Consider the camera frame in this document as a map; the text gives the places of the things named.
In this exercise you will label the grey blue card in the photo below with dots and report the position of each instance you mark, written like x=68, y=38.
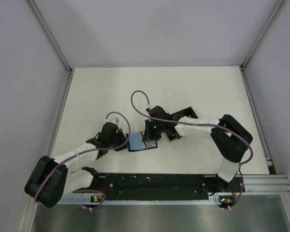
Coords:
x=135, y=141

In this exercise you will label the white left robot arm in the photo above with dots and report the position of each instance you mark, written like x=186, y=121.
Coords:
x=54, y=177

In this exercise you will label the aluminium left frame post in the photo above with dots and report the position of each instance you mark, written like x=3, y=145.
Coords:
x=49, y=35

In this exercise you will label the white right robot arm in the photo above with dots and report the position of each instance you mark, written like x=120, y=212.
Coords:
x=230, y=137

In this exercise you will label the black plastic card tray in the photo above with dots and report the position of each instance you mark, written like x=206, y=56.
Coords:
x=189, y=112

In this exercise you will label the black leather card holder wallet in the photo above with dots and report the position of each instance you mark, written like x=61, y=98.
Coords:
x=148, y=145

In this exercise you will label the aluminium right frame post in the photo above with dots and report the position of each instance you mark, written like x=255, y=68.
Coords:
x=279, y=4

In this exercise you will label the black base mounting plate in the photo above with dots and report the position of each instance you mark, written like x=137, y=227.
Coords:
x=162, y=187

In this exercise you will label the aluminium frame post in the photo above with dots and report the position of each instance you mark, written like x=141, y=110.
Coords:
x=279, y=4
x=49, y=35

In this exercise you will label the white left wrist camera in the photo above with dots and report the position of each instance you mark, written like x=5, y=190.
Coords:
x=114, y=120

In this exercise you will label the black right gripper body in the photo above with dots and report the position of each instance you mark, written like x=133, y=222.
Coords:
x=152, y=131

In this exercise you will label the aluminium front rail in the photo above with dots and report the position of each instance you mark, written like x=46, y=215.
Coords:
x=266, y=184

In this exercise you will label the white slotted cable duct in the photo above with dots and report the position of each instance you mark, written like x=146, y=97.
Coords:
x=93, y=200

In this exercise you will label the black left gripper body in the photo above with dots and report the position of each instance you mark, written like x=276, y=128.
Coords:
x=118, y=140

